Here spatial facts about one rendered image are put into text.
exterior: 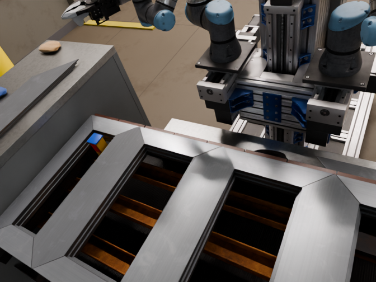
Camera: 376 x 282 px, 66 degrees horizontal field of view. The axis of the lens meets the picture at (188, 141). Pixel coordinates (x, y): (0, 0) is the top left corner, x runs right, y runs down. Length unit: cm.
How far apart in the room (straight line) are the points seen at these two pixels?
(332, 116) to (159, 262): 83
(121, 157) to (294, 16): 94
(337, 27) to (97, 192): 111
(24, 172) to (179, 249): 86
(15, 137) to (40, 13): 361
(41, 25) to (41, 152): 356
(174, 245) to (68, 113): 91
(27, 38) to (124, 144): 362
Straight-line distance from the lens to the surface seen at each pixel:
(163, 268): 105
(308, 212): 108
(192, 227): 107
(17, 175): 155
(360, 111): 232
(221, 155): 122
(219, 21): 131
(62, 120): 161
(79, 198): 134
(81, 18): 120
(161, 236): 109
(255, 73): 145
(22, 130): 153
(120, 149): 141
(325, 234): 105
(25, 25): 486
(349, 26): 117
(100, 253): 139
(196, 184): 115
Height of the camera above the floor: 182
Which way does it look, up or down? 47 degrees down
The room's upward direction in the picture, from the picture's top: 19 degrees counter-clockwise
